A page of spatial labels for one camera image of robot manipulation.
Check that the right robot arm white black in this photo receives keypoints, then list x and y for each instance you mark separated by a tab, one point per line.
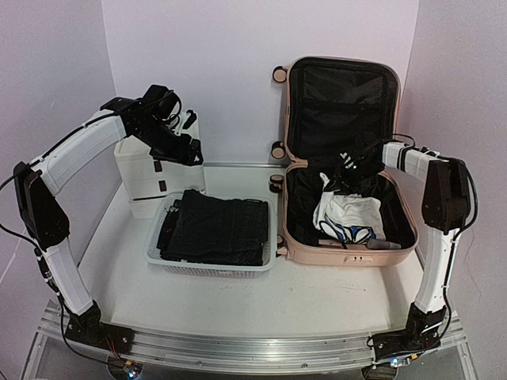
449	207

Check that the white blue print t-shirt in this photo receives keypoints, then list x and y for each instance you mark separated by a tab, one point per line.
350	219

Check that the pink hard-shell suitcase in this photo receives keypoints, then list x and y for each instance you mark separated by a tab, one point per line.
333	106

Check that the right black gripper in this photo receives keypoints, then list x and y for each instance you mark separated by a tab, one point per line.
341	182

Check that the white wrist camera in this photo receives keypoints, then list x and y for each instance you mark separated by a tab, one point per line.
349	161
184	122

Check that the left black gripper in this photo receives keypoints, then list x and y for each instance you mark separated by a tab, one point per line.
179	155

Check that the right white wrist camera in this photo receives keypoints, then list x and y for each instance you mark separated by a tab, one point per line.
349	161

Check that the pink flat card box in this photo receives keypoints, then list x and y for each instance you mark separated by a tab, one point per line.
331	243

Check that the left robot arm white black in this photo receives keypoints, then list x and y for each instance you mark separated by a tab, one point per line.
156	119

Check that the white plastic drawer unit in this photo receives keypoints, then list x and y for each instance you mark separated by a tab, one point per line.
147	180

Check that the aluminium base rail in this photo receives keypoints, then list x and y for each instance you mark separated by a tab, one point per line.
54	354

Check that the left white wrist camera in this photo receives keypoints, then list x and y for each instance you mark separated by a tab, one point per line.
184	122

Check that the white perforated plastic basket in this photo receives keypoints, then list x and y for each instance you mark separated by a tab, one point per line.
151	253

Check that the black jeans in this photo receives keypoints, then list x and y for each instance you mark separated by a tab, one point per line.
221	231

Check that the black white patterned garment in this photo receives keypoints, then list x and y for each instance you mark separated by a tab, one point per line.
166	232

